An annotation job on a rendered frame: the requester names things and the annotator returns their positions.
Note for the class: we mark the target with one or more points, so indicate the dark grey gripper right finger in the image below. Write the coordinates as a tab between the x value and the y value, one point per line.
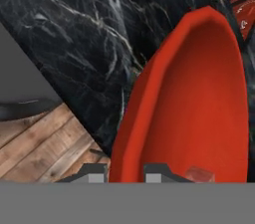
158	172

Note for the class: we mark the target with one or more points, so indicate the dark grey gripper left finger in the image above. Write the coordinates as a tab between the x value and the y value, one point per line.
91	172

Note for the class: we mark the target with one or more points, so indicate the clear ice cube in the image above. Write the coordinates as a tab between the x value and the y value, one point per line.
201	174

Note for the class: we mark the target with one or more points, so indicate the red bowl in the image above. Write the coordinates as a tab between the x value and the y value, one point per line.
199	108

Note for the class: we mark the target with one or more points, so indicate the grey cabinet front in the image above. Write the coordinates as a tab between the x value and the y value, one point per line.
20	82

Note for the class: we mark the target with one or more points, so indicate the red appliance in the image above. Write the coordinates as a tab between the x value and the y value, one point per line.
245	12

